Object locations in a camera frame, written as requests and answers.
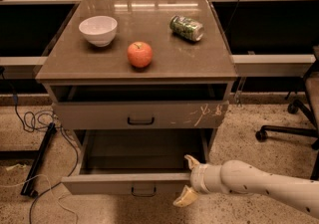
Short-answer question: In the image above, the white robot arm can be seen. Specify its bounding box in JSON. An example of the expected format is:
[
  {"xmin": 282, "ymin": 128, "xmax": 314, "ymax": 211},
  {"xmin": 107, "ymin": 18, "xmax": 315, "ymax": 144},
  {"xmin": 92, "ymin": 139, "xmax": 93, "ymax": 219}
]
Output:
[{"xmin": 173, "ymin": 154, "xmax": 319, "ymax": 218}]

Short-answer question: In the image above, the black metal floor bar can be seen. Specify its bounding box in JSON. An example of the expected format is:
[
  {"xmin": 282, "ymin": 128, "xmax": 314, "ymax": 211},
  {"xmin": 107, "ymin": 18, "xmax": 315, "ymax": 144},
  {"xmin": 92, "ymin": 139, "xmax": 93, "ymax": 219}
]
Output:
[{"xmin": 21, "ymin": 122, "xmax": 57, "ymax": 197}]

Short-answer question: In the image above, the red apple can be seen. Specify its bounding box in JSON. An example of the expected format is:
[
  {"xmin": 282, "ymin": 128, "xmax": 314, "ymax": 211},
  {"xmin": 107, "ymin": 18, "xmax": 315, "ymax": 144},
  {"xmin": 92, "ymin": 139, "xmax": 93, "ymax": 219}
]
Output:
[{"xmin": 127, "ymin": 42, "xmax": 153, "ymax": 68}]

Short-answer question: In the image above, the grey drawer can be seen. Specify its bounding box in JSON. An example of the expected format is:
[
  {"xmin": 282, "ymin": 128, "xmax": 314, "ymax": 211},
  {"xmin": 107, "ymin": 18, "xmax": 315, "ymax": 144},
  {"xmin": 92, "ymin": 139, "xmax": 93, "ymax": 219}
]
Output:
[
  {"xmin": 62, "ymin": 128, "xmax": 213, "ymax": 197},
  {"xmin": 52, "ymin": 101, "xmax": 229, "ymax": 130}
]

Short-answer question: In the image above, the grey drawer cabinet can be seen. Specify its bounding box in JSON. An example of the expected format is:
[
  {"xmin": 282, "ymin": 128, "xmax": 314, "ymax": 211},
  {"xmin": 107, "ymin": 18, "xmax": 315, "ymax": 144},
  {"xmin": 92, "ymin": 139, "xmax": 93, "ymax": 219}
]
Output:
[{"xmin": 35, "ymin": 0, "xmax": 239, "ymax": 172}]

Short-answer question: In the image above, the green soda can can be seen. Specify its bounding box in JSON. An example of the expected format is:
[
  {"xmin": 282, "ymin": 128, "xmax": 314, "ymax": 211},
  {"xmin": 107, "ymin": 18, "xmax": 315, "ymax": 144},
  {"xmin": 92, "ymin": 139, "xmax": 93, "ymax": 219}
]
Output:
[{"xmin": 169, "ymin": 15, "xmax": 203, "ymax": 42}]

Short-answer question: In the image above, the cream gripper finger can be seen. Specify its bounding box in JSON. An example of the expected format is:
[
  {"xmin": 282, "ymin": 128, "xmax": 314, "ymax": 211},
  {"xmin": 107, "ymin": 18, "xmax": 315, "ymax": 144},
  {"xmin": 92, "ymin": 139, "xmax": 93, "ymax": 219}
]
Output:
[
  {"xmin": 184, "ymin": 154, "xmax": 200, "ymax": 170},
  {"xmin": 173, "ymin": 185, "xmax": 198, "ymax": 207}
]

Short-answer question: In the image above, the white ceramic bowl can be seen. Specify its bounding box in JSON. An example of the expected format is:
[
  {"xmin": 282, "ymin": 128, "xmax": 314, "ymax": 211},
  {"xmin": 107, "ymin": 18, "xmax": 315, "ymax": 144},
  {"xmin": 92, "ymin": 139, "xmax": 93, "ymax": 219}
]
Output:
[{"xmin": 79, "ymin": 16, "xmax": 118, "ymax": 47}]

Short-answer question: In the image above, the black office chair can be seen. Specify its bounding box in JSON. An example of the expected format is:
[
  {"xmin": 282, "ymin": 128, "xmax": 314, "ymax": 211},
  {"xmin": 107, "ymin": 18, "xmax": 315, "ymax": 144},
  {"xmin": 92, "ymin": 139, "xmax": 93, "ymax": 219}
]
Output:
[{"xmin": 254, "ymin": 45, "xmax": 319, "ymax": 181}]

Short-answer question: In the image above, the white cable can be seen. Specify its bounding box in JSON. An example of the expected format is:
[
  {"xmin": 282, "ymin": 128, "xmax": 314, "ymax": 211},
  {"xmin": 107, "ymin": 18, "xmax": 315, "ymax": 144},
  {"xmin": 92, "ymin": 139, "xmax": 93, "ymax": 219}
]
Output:
[{"xmin": 0, "ymin": 163, "xmax": 81, "ymax": 224}]

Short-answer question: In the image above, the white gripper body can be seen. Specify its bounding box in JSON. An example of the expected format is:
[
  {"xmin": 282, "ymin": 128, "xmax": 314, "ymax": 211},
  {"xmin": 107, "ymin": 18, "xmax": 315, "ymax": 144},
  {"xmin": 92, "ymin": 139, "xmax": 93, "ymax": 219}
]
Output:
[{"xmin": 190, "ymin": 164, "xmax": 225, "ymax": 194}]

